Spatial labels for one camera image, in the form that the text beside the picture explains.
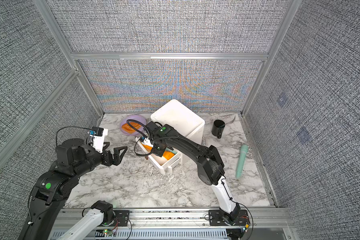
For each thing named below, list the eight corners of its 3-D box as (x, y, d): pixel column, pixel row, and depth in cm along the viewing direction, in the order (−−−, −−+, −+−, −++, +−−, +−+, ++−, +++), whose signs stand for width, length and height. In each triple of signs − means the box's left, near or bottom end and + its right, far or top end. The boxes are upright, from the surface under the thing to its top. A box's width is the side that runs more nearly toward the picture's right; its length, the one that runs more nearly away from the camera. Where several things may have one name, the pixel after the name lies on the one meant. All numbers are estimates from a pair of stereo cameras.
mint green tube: (233, 176, 89) (235, 174, 87) (241, 146, 103) (242, 143, 100) (240, 179, 88) (242, 177, 86) (247, 148, 102) (249, 146, 99)
